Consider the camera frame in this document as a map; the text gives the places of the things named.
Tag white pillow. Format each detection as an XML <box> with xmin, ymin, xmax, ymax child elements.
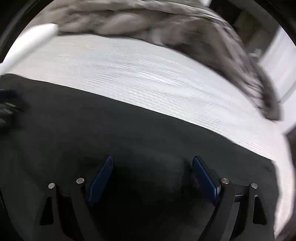
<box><xmin>0</xmin><ymin>23</ymin><xmax>58</xmax><ymax>72</ymax></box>

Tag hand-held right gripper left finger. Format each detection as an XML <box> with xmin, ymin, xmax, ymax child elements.
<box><xmin>32</xmin><ymin>155</ymin><xmax>114</xmax><ymax>241</ymax></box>

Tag grey duvet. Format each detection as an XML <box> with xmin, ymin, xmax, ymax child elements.
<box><xmin>39</xmin><ymin>0</ymin><xmax>284</xmax><ymax>121</ymax></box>

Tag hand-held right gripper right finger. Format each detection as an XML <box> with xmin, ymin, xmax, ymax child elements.
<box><xmin>192</xmin><ymin>156</ymin><xmax>275</xmax><ymax>241</ymax></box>

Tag bed with honeycomb cover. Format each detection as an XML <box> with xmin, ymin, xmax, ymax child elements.
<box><xmin>5</xmin><ymin>35</ymin><xmax>292</xmax><ymax>237</ymax></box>

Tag black pants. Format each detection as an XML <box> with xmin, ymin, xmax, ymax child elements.
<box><xmin>0</xmin><ymin>73</ymin><xmax>281</xmax><ymax>241</ymax></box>

